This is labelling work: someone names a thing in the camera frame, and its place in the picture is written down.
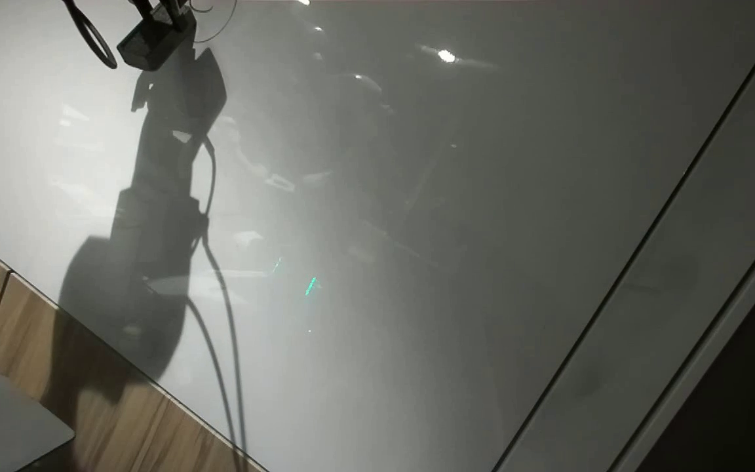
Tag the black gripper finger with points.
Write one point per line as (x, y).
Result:
(144, 8)
(174, 8)

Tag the large white board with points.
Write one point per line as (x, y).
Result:
(394, 235)

